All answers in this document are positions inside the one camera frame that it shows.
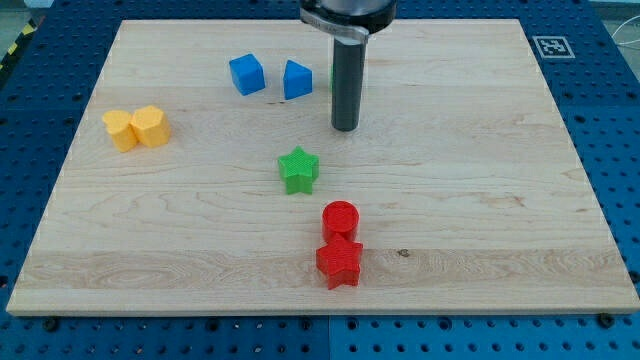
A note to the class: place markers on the red cylinder block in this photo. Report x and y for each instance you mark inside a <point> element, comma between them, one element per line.
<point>340,218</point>

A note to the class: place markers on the light wooden board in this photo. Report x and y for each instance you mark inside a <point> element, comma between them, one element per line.
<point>472,198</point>

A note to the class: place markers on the dark grey cylindrical pointer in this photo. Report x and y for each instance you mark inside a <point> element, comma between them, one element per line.
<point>348,62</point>

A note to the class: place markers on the yellow hexagon block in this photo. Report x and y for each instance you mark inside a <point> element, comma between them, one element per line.
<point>151,126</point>

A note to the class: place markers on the red star block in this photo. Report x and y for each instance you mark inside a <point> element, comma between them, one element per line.
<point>339,260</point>

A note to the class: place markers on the yellow heart block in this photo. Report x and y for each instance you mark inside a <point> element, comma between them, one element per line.
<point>117,125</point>

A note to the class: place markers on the blue triangular block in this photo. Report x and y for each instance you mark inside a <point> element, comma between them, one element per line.
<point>297,80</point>

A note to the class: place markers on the green star block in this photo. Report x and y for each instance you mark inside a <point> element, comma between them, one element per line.
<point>298,170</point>

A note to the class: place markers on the black robot arm flange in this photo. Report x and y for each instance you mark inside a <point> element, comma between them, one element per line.
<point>351,20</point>

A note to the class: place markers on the blue cube block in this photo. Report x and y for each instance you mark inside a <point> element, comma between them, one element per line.
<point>247,74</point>

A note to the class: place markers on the white fiducial marker tag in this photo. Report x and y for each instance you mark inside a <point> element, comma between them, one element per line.
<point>553,47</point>

